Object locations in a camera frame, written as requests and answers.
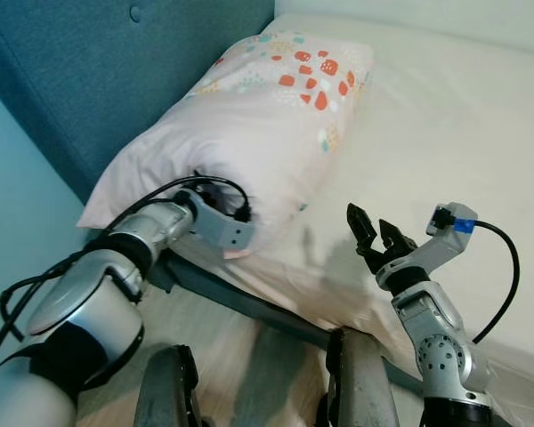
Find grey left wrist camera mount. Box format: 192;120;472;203
185;189;257;251

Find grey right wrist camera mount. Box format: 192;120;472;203
409;203;479;278

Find white mattress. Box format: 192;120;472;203
174;11;534;427

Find dark bed frame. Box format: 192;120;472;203
147;249;428;385

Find grey robot right leg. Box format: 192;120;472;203
324;327;401;427

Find white pillow with orange print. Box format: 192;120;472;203
78;31;375;261

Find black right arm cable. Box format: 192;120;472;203
470;220;522;344

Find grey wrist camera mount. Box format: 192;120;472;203
185;189;257;251
409;203;479;278

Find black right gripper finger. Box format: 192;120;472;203
345;203;379;259
378;218;419;253

